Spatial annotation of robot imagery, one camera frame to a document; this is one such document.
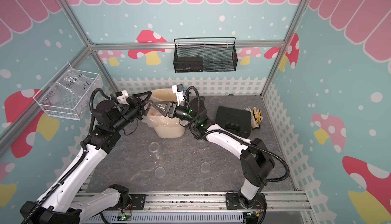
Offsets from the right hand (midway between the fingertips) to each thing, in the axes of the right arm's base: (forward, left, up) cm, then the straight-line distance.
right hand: (154, 105), depth 64 cm
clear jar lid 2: (-13, -21, -39) cm, 46 cm away
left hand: (+4, +1, +1) cm, 4 cm away
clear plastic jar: (-11, +3, -23) cm, 25 cm away
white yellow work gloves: (+21, -58, -37) cm, 72 cm away
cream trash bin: (+7, -2, -34) cm, 35 cm away
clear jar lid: (-15, +4, -38) cm, 41 cm away
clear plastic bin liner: (+3, +4, -13) cm, 14 cm away
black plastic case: (+18, -45, -38) cm, 61 cm away
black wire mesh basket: (+42, -23, -4) cm, 48 cm away
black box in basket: (+36, -13, -4) cm, 39 cm away
